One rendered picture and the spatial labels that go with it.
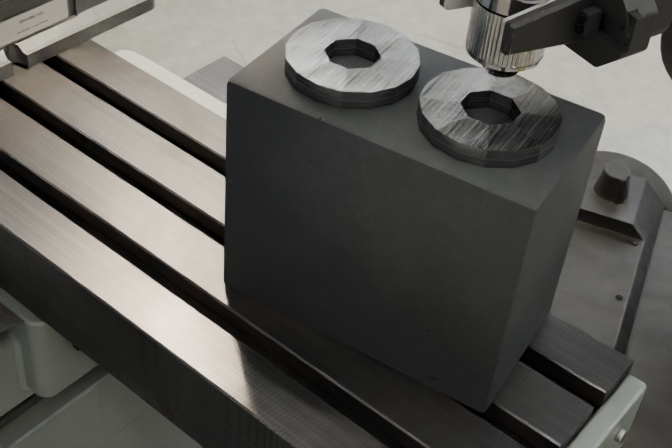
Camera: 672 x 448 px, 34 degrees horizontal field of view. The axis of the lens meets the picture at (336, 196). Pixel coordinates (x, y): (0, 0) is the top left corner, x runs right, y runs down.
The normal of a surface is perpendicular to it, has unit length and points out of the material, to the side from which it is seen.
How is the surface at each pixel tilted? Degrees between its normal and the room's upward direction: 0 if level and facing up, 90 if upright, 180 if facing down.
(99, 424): 90
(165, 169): 0
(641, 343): 0
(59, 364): 90
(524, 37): 90
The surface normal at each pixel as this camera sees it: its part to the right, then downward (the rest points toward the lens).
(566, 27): 0.54, 0.58
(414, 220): -0.51, 0.52
